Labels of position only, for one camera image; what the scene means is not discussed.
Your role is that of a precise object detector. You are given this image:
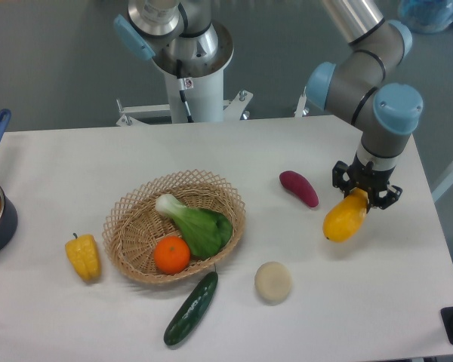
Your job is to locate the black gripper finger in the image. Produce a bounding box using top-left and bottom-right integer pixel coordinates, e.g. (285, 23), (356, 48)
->
(367, 183), (402, 212)
(332, 161), (357, 195)

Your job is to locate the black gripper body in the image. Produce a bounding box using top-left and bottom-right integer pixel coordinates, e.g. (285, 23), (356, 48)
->
(349, 155), (393, 194)

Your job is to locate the yellow mango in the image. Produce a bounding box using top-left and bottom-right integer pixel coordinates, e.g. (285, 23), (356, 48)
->
(322, 189), (368, 242)

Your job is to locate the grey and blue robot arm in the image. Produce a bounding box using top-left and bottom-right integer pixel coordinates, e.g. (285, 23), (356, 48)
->
(113, 1), (424, 209)

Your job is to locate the purple sweet potato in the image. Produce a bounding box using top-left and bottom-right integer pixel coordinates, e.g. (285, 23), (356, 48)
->
(279, 170), (319, 208)

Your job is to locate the green bok choy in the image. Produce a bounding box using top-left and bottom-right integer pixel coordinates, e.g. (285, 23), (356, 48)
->
(155, 194), (233, 259)

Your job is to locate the blue plastic bag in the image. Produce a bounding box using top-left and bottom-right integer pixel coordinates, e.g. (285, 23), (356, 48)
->
(397, 1), (453, 34)

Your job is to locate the woven wicker basket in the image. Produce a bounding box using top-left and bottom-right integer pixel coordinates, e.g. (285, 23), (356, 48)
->
(103, 170), (246, 285)

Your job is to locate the orange tangerine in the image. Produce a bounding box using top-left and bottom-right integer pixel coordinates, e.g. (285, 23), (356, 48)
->
(153, 236), (190, 275)

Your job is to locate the dark green cucumber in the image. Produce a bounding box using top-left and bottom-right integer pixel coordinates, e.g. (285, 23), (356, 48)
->
(163, 271), (219, 347)

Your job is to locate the yellow bell pepper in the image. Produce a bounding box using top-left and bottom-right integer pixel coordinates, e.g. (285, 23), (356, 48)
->
(65, 233), (102, 282)

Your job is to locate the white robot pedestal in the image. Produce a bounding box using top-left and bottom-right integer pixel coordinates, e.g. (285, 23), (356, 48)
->
(115, 69), (310, 127)

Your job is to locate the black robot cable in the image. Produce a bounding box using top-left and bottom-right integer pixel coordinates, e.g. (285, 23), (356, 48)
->
(175, 60), (195, 124)

